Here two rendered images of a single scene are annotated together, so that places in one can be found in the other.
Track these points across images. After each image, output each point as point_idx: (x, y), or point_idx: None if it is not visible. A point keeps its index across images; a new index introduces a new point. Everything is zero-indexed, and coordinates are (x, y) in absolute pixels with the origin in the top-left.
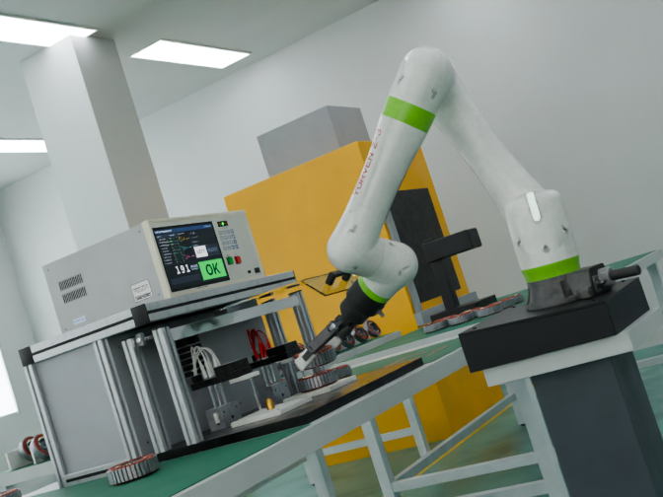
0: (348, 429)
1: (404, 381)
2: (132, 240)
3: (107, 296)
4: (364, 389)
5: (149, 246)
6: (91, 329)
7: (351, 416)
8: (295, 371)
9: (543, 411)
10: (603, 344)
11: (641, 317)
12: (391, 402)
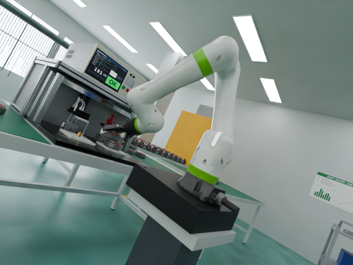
0: (72, 162)
1: (130, 167)
2: (90, 48)
3: (73, 61)
4: (108, 156)
5: (91, 52)
6: (48, 60)
7: (81, 159)
8: (121, 140)
9: (141, 229)
10: (181, 231)
11: (221, 232)
12: (113, 170)
